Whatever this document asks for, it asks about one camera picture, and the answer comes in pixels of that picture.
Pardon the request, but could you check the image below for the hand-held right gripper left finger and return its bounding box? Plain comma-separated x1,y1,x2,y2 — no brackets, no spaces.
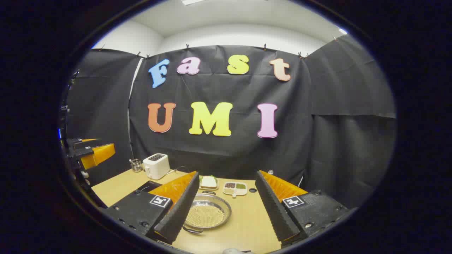
100,171,200,245

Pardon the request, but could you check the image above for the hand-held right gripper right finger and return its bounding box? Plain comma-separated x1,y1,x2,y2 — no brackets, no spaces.
255,170,350,247

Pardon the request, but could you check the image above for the stainless steel pot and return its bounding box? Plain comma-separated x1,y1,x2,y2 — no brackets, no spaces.
183,193,232,234

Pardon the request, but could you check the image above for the black induction cooktop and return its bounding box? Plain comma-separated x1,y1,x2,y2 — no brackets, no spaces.
136,181,163,194

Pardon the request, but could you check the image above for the pile of soybeans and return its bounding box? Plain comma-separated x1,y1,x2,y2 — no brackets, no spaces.
185,205,224,228

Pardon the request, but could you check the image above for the pale green plate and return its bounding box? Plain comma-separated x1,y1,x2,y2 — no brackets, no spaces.
199,175,219,191

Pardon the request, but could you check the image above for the white divided bean tray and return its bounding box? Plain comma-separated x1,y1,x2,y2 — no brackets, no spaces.
223,181,248,197

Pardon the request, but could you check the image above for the white toaster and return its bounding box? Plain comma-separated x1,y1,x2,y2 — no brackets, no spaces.
143,153,171,180

